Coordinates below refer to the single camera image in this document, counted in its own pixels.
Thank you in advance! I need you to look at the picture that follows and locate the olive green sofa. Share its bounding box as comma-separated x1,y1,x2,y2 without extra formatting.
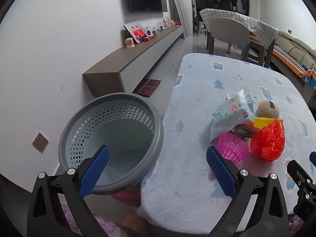
270,31,316,99

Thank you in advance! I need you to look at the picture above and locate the small pink plastic basket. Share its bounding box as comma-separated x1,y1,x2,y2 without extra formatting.
217,131,250,164

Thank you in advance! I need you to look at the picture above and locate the dark crumpled wrapper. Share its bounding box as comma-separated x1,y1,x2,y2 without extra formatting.
231,121,257,139

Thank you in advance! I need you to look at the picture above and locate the grey wooden chair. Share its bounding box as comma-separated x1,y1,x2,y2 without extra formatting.
241,39,267,66

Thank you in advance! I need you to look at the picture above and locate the large photo frame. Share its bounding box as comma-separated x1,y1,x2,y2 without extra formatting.
123,22,148,43

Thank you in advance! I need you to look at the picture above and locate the purple fluffy cloth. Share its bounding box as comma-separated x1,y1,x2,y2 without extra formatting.
60,201,124,237

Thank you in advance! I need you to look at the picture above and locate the checked tablecloth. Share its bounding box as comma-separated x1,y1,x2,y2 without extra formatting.
199,8,279,48

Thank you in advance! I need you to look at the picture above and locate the wall socket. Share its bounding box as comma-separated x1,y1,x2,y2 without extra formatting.
32,132,49,153

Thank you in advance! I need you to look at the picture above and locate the red plastic bag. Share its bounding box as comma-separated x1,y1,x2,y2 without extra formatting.
250,119,285,163

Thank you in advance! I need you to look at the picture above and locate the yellow box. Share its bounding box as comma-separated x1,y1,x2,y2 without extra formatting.
254,117,284,130

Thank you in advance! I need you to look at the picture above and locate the grey dining chair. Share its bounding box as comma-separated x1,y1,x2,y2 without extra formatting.
207,17,250,57

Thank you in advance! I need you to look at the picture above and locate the small stool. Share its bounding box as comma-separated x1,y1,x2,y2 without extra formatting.
197,21,208,35

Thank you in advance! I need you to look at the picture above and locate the grey perforated plastic basket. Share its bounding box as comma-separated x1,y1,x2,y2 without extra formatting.
58,92,165,195

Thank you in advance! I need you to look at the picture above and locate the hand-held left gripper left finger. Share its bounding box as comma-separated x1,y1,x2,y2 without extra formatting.
27,144,110,237

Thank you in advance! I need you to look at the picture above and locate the light blue printed blanket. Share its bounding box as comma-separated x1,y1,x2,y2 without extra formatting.
137,53,314,235

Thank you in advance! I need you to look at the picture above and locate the floating wall cabinet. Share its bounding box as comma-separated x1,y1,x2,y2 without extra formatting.
82,25,184,98

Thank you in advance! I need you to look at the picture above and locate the light blue snack packet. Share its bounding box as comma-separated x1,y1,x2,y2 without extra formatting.
209,86,255,143

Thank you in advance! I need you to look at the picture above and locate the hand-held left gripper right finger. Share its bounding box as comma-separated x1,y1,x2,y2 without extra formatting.
206,146,289,237

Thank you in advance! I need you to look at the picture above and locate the beige plush ball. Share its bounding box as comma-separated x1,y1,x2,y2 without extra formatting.
257,100,280,119

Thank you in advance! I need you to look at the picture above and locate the orange patterned sofa cover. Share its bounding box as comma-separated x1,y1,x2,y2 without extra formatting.
274,46,316,82

